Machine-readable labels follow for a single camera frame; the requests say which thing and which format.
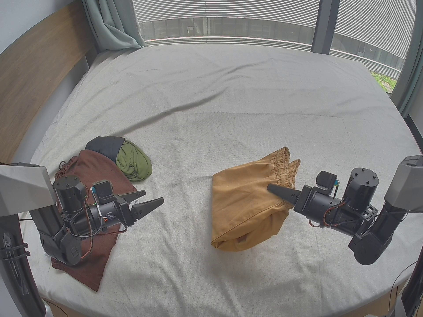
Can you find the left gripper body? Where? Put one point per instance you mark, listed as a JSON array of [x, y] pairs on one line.
[[115, 211]]

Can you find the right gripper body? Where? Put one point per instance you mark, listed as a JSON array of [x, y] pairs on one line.
[[312, 201]]

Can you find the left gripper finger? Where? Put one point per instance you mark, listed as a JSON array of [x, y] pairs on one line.
[[132, 196], [147, 206]]

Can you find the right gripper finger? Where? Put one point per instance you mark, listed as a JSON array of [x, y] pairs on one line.
[[284, 192]]

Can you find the tan shorts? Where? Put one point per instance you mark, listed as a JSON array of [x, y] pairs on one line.
[[244, 203]]

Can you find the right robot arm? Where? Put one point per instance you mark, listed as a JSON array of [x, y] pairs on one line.
[[363, 190]]

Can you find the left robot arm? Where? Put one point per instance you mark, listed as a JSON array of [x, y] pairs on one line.
[[19, 187]]

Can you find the bed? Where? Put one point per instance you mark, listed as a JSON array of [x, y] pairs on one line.
[[231, 87]]

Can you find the green garment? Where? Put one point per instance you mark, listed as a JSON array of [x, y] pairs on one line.
[[135, 162]]

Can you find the brown shorts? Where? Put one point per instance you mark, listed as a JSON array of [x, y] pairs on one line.
[[95, 170]]

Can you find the black garment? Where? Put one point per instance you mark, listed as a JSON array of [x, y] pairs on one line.
[[104, 145]]

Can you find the blue-green curtain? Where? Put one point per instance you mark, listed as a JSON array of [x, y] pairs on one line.
[[105, 18], [411, 84]]

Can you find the window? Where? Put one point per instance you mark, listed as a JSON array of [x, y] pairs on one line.
[[248, 8]]

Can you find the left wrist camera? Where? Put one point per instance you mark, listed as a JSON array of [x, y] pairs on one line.
[[102, 190]]

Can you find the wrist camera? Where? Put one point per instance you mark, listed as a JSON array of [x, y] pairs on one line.
[[102, 190], [326, 180]]

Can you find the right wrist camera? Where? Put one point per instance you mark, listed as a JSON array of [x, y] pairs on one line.
[[326, 180]]

